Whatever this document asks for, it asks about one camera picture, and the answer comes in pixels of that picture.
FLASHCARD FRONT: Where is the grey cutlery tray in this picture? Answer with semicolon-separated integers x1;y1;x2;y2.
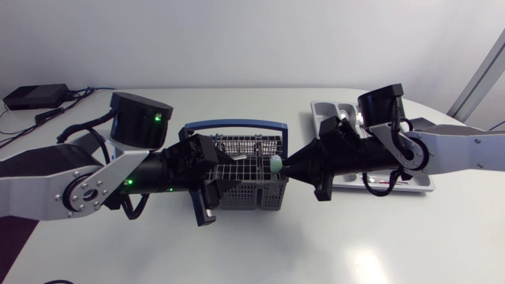
310;100;436;193

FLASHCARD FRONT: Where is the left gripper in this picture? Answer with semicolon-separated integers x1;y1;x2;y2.
163;149;241;228

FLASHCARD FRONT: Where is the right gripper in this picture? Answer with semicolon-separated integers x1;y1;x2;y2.
282;133;370;203

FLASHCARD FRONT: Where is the thin black cable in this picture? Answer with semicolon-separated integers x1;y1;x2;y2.
0;109;39;136

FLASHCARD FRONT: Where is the black power brick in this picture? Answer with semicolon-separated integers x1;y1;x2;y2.
2;83;70;111

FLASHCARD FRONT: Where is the black power cable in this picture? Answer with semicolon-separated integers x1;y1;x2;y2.
0;87;98;149

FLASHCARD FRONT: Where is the grey cutlery basket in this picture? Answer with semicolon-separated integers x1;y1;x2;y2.
179;118;290;211

